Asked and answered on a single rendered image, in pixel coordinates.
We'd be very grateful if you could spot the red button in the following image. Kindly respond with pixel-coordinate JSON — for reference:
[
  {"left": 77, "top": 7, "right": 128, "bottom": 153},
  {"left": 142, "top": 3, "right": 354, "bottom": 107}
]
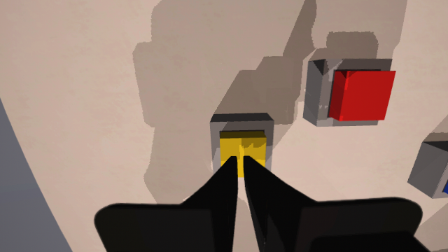
[{"left": 303, "top": 58, "right": 396, "bottom": 127}]

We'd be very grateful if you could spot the yellow button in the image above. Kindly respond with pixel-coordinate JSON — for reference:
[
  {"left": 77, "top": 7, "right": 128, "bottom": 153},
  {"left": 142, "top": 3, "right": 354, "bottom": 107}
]
[{"left": 210, "top": 113, "right": 274, "bottom": 177}]

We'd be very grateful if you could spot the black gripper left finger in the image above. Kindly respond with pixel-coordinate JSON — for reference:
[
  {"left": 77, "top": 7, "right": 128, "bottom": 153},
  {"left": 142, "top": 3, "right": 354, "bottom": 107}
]
[{"left": 94, "top": 156, "right": 238, "bottom": 252}]

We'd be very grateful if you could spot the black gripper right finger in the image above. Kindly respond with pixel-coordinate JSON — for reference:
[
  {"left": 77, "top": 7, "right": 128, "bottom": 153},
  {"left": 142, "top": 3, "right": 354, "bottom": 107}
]
[{"left": 243, "top": 155, "right": 423, "bottom": 252}]

